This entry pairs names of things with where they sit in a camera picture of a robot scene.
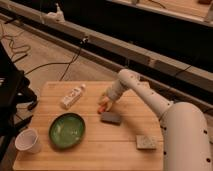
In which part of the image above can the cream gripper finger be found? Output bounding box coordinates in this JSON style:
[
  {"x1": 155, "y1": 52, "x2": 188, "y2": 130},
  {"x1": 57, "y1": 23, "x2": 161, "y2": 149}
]
[
  {"x1": 98, "y1": 97, "x2": 106, "y2": 106},
  {"x1": 105, "y1": 100, "x2": 114, "y2": 111}
]

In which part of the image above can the black rectangular block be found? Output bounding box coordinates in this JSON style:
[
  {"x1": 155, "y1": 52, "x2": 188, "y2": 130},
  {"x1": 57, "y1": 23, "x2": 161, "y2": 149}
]
[{"x1": 100, "y1": 112, "x2": 122, "y2": 125}]

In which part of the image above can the red orange pepper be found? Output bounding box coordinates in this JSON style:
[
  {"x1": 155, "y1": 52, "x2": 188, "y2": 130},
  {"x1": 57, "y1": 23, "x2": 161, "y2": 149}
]
[{"x1": 97, "y1": 106, "x2": 105, "y2": 114}]

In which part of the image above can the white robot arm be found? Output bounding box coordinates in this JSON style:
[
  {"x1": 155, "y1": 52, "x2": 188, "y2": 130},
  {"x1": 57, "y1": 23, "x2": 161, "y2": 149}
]
[{"x1": 99, "y1": 69, "x2": 213, "y2": 171}]

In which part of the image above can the white sponge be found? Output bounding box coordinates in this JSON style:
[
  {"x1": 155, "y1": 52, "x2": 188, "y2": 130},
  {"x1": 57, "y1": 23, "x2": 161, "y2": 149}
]
[{"x1": 136, "y1": 135, "x2": 156, "y2": 150}]

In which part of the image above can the white plastic bottle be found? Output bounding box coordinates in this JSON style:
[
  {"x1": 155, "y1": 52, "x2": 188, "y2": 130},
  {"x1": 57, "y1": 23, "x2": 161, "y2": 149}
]
[{"x1": 60, "y1": 84, "x2": 86, "y2": 110}]

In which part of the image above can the green bowl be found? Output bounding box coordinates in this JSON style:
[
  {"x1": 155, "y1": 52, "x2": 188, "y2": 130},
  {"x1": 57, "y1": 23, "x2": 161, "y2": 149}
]
[{"x1": 48, "y1": 113, "x2": 86, "y2": 149}]

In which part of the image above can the white paper cup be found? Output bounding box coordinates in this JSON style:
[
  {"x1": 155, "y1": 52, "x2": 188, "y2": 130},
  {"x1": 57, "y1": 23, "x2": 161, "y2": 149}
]
[{"x1": 15, "y1": 128, "x2": 42, "y2": 154}]

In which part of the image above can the black chair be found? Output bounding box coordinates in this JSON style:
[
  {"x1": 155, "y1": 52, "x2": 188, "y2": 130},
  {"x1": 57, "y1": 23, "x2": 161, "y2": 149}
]
[{"x1": 0, "y1": 42, "x2": 38, "y2": 162}]

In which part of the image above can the black floor cable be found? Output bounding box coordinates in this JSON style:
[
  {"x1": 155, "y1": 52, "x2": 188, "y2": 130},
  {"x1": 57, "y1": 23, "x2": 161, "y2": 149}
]
[{"x1": 24, "y1": 36, "x2": 90, "y2": 82}]

